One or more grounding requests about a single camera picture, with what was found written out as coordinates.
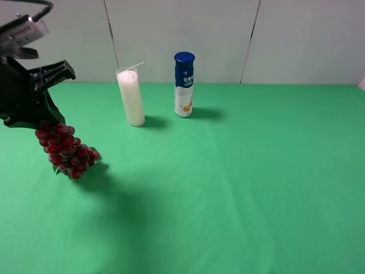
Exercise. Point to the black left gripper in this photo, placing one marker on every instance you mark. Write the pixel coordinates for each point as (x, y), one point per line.
(19, 107)

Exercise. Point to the red artificial grape bunch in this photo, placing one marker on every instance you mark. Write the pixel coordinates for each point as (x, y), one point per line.
(65, 151)

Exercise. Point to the tall white candle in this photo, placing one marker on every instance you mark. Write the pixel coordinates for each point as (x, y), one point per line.
(128, 81)

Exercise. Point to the blue and white bottle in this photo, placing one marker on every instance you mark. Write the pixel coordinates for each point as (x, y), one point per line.
(184, 80)

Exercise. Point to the green tablecloth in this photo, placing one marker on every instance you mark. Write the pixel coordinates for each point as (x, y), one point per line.
(259, 179)

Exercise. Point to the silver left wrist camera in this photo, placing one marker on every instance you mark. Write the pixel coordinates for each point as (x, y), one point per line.
(22, 31)

